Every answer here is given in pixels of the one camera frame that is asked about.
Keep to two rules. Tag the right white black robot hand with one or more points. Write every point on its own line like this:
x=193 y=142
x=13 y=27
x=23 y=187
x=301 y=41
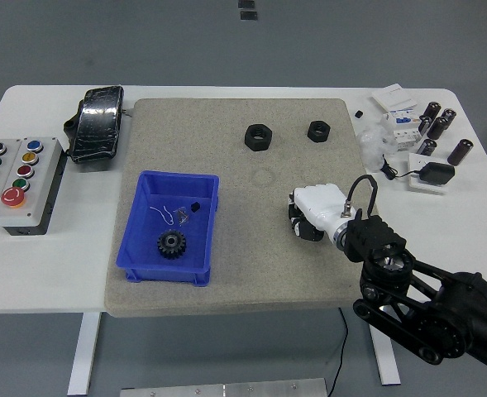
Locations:
x=321 y=202

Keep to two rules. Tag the large black gear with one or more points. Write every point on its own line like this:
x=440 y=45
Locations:
x=164 y=248

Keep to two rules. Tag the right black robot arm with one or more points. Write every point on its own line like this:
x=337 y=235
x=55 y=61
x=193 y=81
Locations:
x=371 y=235

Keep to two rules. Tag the small black hex nut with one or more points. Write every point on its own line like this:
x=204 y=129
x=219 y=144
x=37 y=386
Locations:
x=314 y=134

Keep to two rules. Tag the large black hex nut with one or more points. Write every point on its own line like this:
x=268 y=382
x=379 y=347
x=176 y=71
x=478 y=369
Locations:
x=251 y=140

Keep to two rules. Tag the blue plastic box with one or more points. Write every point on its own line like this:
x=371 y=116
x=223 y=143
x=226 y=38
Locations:
x=144 y=248

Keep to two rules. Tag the grey control box emergency stop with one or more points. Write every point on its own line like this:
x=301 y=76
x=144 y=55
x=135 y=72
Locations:
x=40 y=182

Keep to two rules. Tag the clear plastic bag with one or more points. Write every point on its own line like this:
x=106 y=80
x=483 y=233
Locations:
x=371 y=146

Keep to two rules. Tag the grey-brown mat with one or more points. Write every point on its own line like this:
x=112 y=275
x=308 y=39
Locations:
x=247 y=256

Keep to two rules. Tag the small black cube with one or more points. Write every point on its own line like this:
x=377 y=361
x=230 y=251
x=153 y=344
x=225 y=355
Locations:
x=359 y=113
x=195 y=207

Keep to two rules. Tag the white square plate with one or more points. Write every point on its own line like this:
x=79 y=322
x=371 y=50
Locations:
x=416 y=163

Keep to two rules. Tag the white blue circuit breaker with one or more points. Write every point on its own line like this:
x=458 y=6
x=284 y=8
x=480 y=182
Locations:
x=404 y=128

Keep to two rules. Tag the dark brown capacitor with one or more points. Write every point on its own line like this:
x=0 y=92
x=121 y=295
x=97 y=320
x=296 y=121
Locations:
x=448 y=116
x=427 y=147
x=431 y=111
x=437 y=128
x=424 y=125
x=460 y=152

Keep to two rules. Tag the black power adapter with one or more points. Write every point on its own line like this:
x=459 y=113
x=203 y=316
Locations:
x=438 y=173

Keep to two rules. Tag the small clear bag of screws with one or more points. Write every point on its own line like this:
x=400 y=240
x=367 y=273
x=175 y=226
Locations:
x=182 y=217

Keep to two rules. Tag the white table leg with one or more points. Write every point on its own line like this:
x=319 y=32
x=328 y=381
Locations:
x=388 y=368
x=84 y=351

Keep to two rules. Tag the dark floor plate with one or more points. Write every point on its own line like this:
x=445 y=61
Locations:
x=246 y=3
x=248 y=15

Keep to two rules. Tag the black device wrapped in film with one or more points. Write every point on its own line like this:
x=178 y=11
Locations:
x=96 y=124

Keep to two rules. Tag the white switch panel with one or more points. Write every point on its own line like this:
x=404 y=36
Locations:
x=394 y=97

